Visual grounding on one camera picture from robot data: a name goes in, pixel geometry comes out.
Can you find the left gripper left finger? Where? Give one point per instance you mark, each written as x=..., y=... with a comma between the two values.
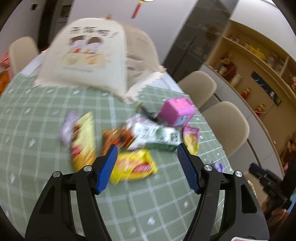
x=67, y=208

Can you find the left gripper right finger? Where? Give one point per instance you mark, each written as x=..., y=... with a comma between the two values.
x=227, y=208

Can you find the yellow snack packet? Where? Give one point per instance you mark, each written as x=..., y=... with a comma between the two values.
x=131, y=166

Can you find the yellow pink snack bar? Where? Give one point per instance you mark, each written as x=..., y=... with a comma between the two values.
x=191, y=139

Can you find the orange red snack packet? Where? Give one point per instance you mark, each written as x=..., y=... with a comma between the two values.
x=120, y=137

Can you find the green white snack packet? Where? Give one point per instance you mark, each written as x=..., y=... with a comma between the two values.
x=149, y=135

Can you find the purple toy carriage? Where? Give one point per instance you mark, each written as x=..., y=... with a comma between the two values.
x=217, y=165

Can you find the middle beige chair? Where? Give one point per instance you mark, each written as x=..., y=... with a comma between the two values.
x=229, y=126

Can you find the pink translucent wrapper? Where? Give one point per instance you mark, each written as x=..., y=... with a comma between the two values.
x=66, y=130

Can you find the black power outlet strip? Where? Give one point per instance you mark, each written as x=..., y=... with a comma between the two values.
x=261, y=82

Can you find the red figurine on counter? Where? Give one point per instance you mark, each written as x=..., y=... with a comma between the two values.
x=246, y=93

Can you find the pink toy box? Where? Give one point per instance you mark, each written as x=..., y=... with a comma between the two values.
x=177, y=111

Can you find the yellow cup with lid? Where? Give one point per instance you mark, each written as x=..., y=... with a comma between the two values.
x=235, y=80

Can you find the far beige chair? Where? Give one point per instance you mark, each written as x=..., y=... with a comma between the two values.
x=199, y=86

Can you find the mesh food cover tent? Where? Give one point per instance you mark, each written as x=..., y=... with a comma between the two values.
x=105, y=54

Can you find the red chinese knot ornament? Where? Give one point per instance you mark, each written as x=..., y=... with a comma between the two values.
x=138, y=6

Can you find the wooden wall shelf unit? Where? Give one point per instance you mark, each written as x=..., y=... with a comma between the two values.
x=241, y=50

